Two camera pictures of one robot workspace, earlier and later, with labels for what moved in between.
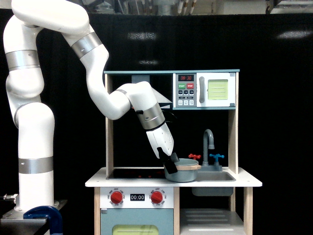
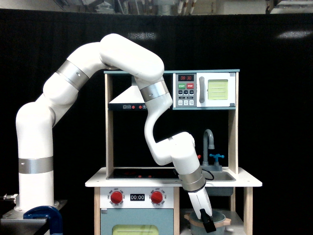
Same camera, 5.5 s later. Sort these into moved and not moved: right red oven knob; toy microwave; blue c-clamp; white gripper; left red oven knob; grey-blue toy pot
Moved: grey-blue toy pot; white gripper
Not moved: toy microwave; right red oven knob; left red oven knob; blue c-clamp
